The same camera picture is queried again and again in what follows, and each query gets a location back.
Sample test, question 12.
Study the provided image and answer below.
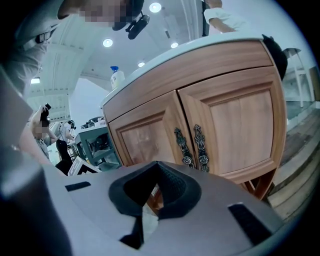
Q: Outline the wooden cabinet door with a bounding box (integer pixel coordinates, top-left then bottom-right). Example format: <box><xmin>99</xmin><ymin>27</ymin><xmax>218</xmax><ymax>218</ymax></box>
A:
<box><xmin>176</xmin><ymin>66</ymin><xmax>282</xmax><ymax>177</ymax></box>
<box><xmin>107</xmin><ymin>90</ymin><xmax>195</xmax><ymax>168</ymax></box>

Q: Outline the black head-mounted camera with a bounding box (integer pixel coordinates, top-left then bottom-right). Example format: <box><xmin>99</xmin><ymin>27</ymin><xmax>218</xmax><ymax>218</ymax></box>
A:
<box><xmin>124</xmin><ymin>13</ymin><xmax>151</xmax><ymax>40</ymax></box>

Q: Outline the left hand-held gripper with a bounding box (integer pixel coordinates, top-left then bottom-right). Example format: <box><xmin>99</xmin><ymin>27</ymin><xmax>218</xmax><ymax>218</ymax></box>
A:
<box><xmin>67</xmin><ymin>156</ymin><xmax>102</xmax><ymax>177</ymax></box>

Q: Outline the wooden slat platform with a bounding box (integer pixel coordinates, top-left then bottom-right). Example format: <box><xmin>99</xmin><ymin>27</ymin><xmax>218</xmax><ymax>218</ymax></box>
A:
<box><xmin>268</xmin><ymin>107</ymin><xmax>320</xmax><ymax>221</ymax></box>

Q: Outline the person's grey shirt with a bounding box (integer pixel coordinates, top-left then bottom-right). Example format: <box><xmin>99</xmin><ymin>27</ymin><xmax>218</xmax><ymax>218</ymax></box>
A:
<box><xmin>0</xmin><ymin>7</ymin><xmax>83</xmax><ymax>98</ymax></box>

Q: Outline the wooden sink cabinet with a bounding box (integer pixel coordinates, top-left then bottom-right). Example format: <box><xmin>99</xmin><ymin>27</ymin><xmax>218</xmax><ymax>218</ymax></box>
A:
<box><xmin>102</xmin><ymin>39</ymin><xmax>288</xmax><ymax>216</ymax></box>

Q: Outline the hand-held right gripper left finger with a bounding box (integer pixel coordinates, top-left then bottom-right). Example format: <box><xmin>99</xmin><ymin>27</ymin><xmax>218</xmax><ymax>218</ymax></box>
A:
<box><xmin>49</xmin><ymin>161</ymin><xmax>160</xmax><ymax>256</ymax></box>

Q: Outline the black woven chair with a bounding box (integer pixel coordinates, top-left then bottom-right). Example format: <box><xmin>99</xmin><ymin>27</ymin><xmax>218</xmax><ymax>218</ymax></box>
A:
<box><xmin>261</xmin><ymin>34</ymin><xmax>289</xmax><ymax>81</ymax></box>

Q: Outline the white shelf table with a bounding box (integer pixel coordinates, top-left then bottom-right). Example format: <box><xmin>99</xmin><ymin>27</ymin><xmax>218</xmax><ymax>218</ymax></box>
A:
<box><xmin>282</xmin><ymin>47</ymin><xmax>315</xmax><ymax>108</ymax></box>

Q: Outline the ornate metal door handle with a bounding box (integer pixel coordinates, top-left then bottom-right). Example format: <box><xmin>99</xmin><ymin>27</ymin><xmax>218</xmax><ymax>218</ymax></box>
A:
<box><xmin>193</xmin><ymin>124</ymin><xmax>210</xmax><ymax>173</ymax></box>
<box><xmin>174</xmin><ymin>127</ymin><xmax>196</xmax><ymax>168</ymax></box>

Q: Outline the white-top dark table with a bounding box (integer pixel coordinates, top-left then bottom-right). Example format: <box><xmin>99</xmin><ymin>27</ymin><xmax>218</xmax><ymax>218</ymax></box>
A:
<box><xmin>74</xmin><ymin>124</ymin><xmax>122</xmax><ymax>168</ymax></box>

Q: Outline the person's head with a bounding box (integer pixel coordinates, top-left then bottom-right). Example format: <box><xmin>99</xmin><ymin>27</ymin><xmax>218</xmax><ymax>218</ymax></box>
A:
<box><xmin>57</xmin><ymin>0</ymin><xmax>146</xmax><ymax>32</ymax></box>

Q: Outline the white soap bottle blue pump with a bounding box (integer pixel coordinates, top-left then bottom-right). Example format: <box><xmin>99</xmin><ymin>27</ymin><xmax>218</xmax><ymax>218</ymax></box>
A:
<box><xmin>109</xmin><ymin>65</ymin><xmax>126</xmax><ymax>90</ymax></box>

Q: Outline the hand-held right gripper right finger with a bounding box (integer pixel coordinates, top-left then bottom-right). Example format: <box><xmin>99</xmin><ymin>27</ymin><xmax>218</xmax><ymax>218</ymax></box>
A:
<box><xmin>143</xmin><ymin>161</ymin><xmax>285</xmax><ymax>256</ymax></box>

